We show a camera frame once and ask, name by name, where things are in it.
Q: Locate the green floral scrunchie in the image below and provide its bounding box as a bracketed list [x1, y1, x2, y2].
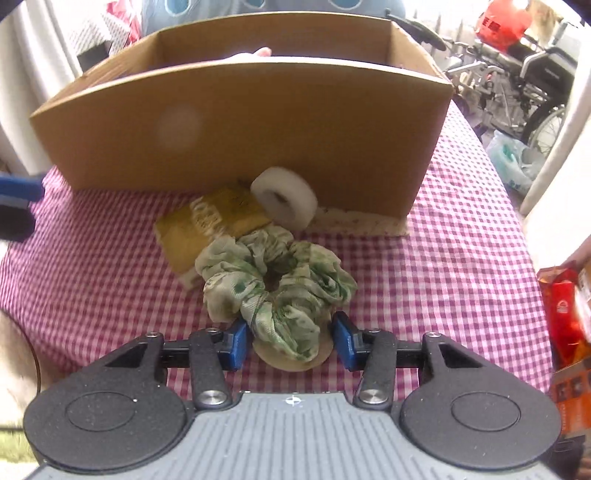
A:
[195, 225, 358, 363]

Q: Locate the pink white plush toy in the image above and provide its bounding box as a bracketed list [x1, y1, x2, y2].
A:
[225, 46, 273, 62]

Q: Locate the purple checkered tablecloth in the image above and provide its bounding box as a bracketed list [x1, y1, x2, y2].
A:
[1, 107, 552, 390]

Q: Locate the yellow scouring sponge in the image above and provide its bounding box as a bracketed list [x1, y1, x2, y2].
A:
[153, 184, 270, 290]

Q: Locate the white fluffy cushion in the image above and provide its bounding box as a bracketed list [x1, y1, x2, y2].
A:
[0, 313, 38, 429]

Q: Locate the white polka dot cloth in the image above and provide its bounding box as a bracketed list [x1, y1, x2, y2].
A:
[74, 12, 132, 56]

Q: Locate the red snack packet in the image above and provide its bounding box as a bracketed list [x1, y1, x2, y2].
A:
[537, 262, 590, 370]

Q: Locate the orange cardboard box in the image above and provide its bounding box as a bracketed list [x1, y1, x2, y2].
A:
[550, 357, 591, 436]

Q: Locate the blue patterned bed sheet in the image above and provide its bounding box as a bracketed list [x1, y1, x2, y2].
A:
[141, 0, 406, 36]

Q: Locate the brown cardboard box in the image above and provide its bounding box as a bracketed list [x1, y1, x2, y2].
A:
[30, 12, 453, 218]

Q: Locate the black wheelchair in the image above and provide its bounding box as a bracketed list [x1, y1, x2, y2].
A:
[385, 11, 578, 156]

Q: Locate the red plastic bag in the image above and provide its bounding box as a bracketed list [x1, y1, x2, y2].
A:
[475, 0, 532, 52]

